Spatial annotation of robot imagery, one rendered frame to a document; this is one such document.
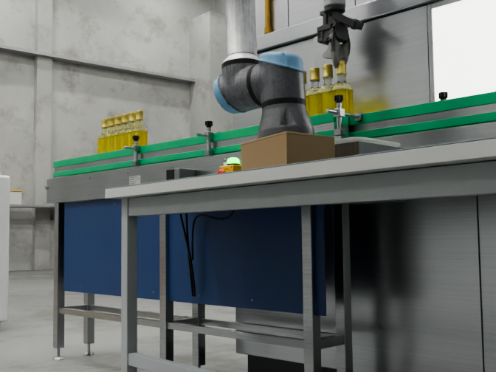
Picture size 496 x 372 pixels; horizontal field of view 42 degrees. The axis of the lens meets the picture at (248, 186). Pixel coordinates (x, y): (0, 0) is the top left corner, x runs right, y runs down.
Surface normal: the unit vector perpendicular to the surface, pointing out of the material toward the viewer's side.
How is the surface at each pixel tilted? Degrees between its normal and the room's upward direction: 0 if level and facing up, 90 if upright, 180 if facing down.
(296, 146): 90
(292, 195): 90
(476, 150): 90
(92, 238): 90
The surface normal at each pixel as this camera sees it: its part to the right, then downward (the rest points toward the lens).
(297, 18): -0.70, -0.04
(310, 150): 0.65, -0.07
